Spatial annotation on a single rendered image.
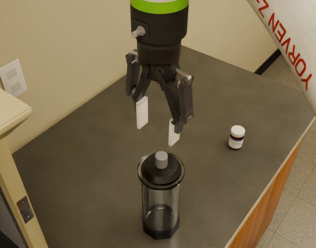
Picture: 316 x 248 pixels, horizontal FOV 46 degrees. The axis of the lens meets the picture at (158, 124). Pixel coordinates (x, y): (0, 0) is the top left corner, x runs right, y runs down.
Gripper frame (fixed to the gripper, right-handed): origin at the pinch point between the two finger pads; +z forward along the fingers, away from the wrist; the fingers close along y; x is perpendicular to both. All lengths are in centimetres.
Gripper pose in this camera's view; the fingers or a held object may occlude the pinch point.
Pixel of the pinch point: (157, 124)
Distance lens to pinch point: 75.1
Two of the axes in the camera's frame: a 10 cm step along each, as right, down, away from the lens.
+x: 6.1, -5.3, 5.9
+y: 7.9, 4.2, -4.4
